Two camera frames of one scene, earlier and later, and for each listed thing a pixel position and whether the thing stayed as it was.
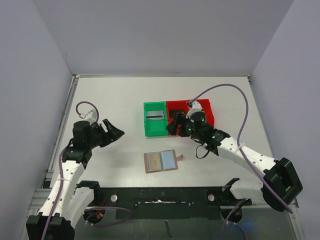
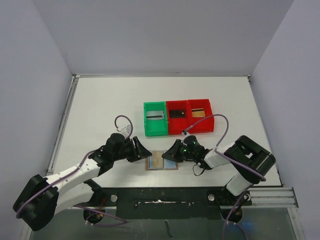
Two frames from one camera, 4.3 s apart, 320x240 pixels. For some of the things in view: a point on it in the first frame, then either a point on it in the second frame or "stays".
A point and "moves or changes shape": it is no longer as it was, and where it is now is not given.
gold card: [155, 161] moves or changes shape
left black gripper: [116, 134] → [141, 151]
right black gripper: [180, 125] → [179, 150]
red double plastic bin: [173, 107] stays
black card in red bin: [173, 112] stays
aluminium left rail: [47, 183] stays
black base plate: [170, 203] stays
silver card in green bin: [155, 115] stays
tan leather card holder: [161, 161] stays
